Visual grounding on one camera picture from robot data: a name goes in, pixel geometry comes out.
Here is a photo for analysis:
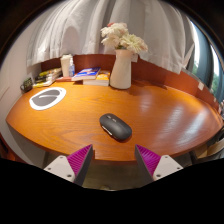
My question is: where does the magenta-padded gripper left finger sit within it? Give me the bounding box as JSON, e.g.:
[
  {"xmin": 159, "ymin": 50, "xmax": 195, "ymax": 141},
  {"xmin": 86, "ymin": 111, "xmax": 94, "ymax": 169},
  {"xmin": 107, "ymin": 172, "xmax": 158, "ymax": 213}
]
[{"xmin": 43, "ymin": 143, "xmax": 94, "ymax": 187}]

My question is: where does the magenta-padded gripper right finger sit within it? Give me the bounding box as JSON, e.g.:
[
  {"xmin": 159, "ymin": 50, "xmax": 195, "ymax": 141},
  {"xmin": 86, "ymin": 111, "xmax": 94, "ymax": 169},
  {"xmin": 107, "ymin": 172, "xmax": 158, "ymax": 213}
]
[{"xmin": 134, "ymin": 144, "xmax": 184, "ymax": 186}]

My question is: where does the dark grey computer mouse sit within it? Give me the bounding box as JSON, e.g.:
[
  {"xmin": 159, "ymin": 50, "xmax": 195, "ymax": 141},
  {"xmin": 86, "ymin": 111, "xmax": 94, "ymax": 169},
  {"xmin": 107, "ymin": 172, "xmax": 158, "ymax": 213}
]
[{"xmin": 99, "ymin": 112, "xmax": 133, "ymax": 142}]

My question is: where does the round grey white-rimmed mouse pad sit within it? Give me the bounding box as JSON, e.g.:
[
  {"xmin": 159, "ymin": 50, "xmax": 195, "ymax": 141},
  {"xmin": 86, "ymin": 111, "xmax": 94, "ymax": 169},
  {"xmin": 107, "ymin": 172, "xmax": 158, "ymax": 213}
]
[{"xmin": 28, "ymin": 86, "xmax": 67, "ymax": 111}]

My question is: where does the wooden chair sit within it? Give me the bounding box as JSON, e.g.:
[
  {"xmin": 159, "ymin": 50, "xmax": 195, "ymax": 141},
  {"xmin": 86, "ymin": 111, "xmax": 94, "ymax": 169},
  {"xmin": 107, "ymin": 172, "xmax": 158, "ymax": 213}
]
[{"xmin": 189, "ymin": 126, "xmax": 224, "ymax": 164}]

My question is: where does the thin red notebook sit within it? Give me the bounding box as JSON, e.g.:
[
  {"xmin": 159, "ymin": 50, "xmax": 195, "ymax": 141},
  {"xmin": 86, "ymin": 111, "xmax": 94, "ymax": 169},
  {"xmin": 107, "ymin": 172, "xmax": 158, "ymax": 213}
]
[{"xmin": 55, "ymin": 76, "xmax": 74, "ymax": 83}]

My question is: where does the stack of black yellow books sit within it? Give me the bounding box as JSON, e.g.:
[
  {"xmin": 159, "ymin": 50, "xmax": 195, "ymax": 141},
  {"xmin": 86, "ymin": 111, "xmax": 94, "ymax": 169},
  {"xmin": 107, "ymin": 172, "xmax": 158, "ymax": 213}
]
[{"xmin": 32, "ymin": 67, "xmax": 63, "ymax": 89}]

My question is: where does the small clear sanitizer bottle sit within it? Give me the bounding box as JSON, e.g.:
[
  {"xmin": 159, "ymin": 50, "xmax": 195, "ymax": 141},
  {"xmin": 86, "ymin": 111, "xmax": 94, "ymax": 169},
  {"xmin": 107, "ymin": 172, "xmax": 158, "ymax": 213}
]
[{"xmin": 68, "ymin": 57, "xmax": 76, "ymax": 78}]

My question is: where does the dark green mug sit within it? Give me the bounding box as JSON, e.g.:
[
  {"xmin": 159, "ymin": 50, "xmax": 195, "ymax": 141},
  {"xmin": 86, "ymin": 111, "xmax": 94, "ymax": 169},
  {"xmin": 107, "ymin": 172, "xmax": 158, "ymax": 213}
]
[{"xmin": 19, "ymin": 77, "xmax": 34, "ymax": 94}]

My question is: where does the white ceramic vase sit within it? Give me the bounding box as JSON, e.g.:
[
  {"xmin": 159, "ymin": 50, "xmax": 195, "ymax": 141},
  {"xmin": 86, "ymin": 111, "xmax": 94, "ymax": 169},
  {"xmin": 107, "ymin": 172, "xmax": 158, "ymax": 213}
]
[{"xmin": 109, "ymin": 48, "xmax": 134, "ymax": 90}]

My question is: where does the dark-framed window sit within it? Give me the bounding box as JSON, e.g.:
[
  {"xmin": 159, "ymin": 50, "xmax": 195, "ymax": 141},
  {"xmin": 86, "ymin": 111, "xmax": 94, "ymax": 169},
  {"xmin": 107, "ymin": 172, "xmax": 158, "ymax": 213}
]
[{"xmin": 188, "ymin": 19, "xmax": 224, "ymax": 104}]

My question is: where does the white and pink flower bouquet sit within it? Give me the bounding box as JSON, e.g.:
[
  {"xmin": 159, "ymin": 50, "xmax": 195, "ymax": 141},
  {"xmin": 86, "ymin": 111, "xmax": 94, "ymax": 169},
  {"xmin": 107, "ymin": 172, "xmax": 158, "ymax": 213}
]
[{"xmin": 100, "ymin": 22, "xmax": 149, "ymax": 55}]

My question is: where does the white curtain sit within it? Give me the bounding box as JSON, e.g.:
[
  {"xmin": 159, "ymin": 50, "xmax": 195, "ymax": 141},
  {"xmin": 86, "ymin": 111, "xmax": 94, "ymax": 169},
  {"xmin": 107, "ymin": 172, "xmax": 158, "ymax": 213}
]
[{"xmin": 26, "ymin": 0, "xmax": 196, "ymax": 75}]

